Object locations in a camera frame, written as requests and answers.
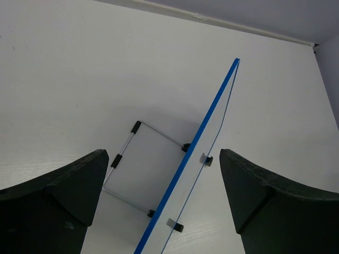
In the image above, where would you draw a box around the metal wire whiteboard stand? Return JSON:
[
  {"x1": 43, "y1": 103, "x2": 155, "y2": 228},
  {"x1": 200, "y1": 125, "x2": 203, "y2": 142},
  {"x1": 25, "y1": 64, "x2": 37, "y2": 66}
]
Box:
[{"x1": 98, "y1": 121, "x2": 197, "y2": 234}]

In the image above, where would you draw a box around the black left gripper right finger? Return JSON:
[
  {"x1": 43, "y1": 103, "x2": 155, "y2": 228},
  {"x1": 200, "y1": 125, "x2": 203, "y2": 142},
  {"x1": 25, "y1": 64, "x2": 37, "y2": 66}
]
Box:
[{"x1": 219, "y1": 149, "x2": 338, "y2": 253}]

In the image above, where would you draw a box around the blue-edged small whiteboard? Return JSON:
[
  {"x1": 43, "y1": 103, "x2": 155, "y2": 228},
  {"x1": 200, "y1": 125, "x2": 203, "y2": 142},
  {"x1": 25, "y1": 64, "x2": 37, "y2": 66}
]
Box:
[{"x1": 135, "y1": 58, "x2": 240, "y2": 253}]

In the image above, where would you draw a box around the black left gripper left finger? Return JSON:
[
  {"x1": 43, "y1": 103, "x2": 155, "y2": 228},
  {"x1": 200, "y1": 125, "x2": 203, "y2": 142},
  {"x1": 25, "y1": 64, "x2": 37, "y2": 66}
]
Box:
[{"x1": 1, "y1": 149, "x2": 109, "y2": 253}]

